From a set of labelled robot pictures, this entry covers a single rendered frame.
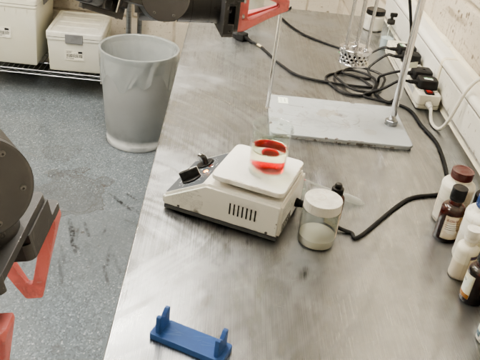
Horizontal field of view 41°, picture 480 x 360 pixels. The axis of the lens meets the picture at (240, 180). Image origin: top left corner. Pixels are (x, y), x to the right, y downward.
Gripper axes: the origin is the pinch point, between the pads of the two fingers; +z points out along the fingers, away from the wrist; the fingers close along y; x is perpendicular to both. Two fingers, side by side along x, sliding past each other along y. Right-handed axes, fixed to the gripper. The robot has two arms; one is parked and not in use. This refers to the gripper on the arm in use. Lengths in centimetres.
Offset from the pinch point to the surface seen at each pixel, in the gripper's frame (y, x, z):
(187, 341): -28.1, 33.5, -14.9
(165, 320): -25.5, 32.4, -17.4
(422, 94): 41, 32, 51
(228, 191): -3.2, 28.4, -5.2
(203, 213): -1.7, 33.5, -8.5
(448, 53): 50, 26, 61
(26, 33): 217, 87, -51
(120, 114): 155, 97, -11
